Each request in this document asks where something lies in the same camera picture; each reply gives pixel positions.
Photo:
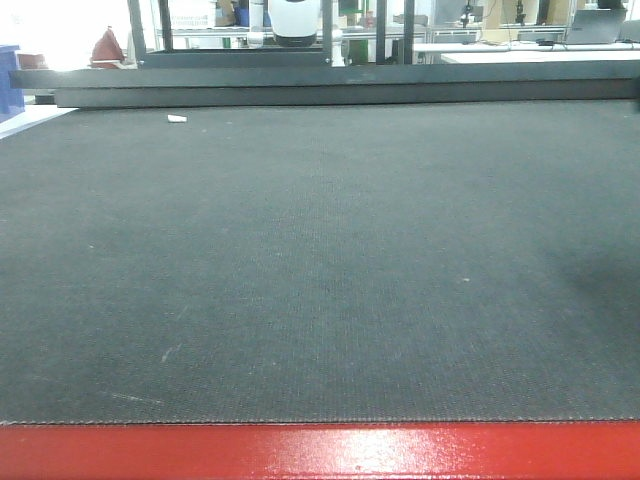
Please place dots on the dark red bag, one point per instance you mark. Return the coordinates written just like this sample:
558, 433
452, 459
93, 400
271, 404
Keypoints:
107, 52

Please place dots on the red table edge strip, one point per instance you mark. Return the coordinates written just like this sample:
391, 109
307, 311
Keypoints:
511, 450

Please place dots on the white paper scrap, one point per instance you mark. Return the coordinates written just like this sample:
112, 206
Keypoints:
176, 119

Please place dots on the blue plastic bin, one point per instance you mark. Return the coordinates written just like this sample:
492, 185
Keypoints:
12, 99

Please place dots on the white background table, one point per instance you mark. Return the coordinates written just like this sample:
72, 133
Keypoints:
518, 52

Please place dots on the black metal frame rail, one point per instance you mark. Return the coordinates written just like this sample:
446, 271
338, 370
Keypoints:
327, 86

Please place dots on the grey laptop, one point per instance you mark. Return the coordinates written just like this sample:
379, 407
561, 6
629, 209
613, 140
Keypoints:
595, 27

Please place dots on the dark grey table mat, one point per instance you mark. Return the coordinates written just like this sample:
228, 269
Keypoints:
377, 263

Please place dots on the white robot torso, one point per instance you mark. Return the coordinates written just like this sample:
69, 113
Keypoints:
294, 23

